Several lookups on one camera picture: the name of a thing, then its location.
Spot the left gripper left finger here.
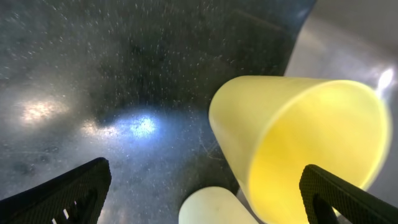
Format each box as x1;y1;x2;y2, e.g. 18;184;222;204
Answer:
0;157;112;224

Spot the yellow cup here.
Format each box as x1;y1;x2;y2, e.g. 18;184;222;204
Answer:
208;75;393;224

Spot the white cup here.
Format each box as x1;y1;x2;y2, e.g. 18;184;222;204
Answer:
178;185;261;224

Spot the steel sink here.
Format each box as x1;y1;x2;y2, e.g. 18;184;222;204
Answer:
284;0;398;209

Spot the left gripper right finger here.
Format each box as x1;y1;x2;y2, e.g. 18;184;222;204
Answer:
298;164;398;224

